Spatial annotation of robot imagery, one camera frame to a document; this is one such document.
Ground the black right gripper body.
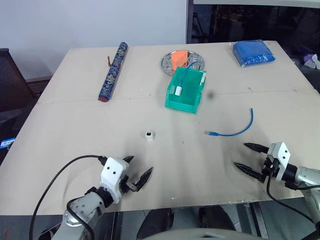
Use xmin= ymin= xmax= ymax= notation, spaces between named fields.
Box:
xmin=260 ymin=149 xmax=280 ymax=184

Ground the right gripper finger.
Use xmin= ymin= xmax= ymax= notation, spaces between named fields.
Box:
xmin=233 ymin=161 xmax=266 ymax=182
xmin=243 ymin=142 xmax=270 ymax=155

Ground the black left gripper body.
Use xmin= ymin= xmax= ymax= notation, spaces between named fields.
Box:
xmin=119 ymin=174 xmax=141 ymax=194

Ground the grey curved robot body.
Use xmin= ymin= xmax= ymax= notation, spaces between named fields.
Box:
xmin=139 ymin=226 xmax=261 ymax=240

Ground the green plastic bin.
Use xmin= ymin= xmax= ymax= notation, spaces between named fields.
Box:
xmin=164 ymin=66 xmax=208 ymax=116

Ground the blue patterned scroll tube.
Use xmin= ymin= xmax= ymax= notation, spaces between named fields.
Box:
xmin=97 ymin=41 xmax=130 ymax=103

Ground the blue cloth in plastic bag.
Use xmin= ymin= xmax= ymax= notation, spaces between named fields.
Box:
xmin=229 ymin=39 xmax=277 ymax=68

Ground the round perforated metal plate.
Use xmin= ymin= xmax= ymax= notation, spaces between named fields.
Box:
xmin=160 ymin=49 xmax=206 ymax=76

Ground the purple and white bundle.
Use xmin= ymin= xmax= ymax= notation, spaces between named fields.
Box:
xmin=303 ymin=53 xmax=320 ymax=71

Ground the orange folded cloth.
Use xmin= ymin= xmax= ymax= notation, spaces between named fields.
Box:
xmin=170 ymin=50 xmax=189 ymax=71

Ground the blue and white label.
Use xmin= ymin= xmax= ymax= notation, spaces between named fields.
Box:
xmin=0 ymin=137 xmax=17 ymax=150

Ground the dark glass window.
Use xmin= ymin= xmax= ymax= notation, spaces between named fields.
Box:
xmin=186 ymin=0 xmax=320 ymax=46

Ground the black chair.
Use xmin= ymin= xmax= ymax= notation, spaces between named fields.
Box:
xmin=0 ymin=48 xmax=37 ymax=114

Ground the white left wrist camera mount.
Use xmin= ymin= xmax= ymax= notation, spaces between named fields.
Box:
xmin=99 ymin=157 xmax=130 ymax=204

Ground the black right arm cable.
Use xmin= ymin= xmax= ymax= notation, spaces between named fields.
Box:
xmin=265 ymin=172 xmax=320 ymax=225

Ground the blue ethernet cable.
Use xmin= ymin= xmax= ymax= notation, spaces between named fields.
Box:
xmin=204 ymin=107 xmax=254 ymax=138
xmin=177 ymin=61 xmax=200 ymax=88

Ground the grey metal table frame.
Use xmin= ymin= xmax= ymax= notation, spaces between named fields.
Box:
xmin=243 ymin=201 xmax=266 ymax=238

